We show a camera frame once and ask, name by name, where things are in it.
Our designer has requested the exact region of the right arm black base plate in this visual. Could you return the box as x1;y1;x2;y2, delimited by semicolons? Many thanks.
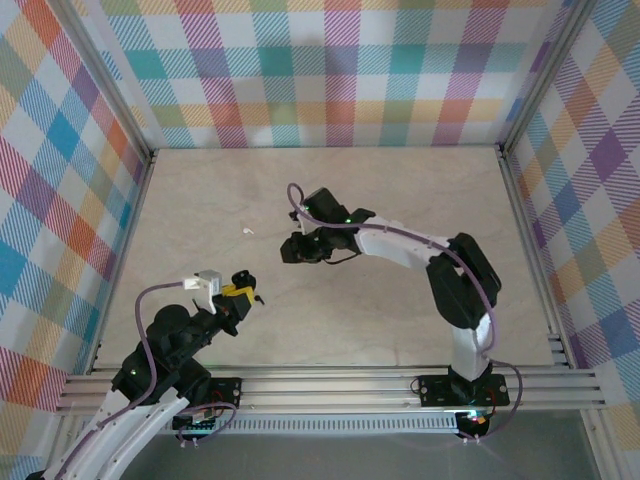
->
416;373;512;408

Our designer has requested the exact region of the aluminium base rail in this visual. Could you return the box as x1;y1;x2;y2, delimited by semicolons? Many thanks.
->
54;366;606;414

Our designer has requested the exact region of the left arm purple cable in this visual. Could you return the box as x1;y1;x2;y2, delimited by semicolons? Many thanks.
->
49;280;239;476

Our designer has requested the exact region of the aluminium side rail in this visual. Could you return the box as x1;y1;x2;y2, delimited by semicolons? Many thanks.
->
498;148;575;369
87;149;159;376

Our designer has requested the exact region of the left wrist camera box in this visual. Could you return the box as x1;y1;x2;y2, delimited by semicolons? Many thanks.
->
182;269;224;316

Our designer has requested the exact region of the small electronics board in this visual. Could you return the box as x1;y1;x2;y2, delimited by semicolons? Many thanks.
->
172;408;225;437
456;409;490;439

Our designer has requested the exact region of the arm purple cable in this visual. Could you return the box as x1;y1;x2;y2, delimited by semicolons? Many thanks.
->
286;182;525;444
49;280;239;476

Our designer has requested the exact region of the aluminium frame post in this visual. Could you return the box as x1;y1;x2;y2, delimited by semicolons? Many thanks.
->
46;0;157;162
498;0;600;154

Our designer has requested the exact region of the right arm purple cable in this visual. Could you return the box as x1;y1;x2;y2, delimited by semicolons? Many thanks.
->
286;182;525;444

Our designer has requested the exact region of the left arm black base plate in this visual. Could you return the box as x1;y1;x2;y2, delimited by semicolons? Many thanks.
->
199;377;243;412

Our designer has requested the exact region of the slotted grey cable duct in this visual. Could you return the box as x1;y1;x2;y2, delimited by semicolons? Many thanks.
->
79;412;461;437

